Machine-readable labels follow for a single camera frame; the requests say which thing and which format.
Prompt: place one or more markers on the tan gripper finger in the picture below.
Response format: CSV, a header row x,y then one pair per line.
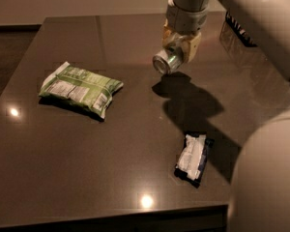
x,y
168,36
190,46

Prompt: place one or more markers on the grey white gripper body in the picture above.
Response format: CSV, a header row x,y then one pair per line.
x,y
185,22

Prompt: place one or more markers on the silver green 7up can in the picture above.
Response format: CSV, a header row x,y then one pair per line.
x,y
168,60

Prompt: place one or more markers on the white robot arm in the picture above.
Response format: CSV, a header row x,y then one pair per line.
x,y
260,186

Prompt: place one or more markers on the green white chip bag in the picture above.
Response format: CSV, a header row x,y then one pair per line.
x,y
81,88

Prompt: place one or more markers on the black wire napkin basket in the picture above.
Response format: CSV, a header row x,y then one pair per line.
x,y
239,31

